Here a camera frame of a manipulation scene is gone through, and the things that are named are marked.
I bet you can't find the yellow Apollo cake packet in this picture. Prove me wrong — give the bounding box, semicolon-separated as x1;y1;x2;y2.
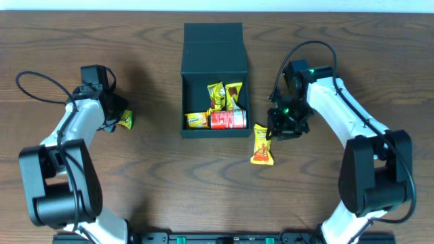
207;82;226;112

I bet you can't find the red Pringles can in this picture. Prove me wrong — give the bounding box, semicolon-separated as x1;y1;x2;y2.
210;110;247;129

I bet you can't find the yellow orange snack packet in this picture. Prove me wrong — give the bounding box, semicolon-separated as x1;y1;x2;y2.
250;124;274;165

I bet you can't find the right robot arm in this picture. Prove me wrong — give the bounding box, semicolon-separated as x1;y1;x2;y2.
267;60;416;243

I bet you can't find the dark green box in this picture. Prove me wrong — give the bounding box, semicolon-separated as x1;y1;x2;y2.
180;23;252;139

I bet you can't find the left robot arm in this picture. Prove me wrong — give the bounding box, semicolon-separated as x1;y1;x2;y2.
18;84;130;243

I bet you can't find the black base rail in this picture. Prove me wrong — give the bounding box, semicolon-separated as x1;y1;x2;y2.
52;232;396;244

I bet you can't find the orange Le-mond biscuit packet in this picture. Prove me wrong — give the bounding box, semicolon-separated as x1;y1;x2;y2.
185;112;210;129

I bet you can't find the green Pandan snack packet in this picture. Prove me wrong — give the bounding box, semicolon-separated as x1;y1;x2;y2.
117;109;134;130

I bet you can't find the yellow chocolate wafer packet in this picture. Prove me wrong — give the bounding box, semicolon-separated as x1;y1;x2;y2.
225;83;243;110

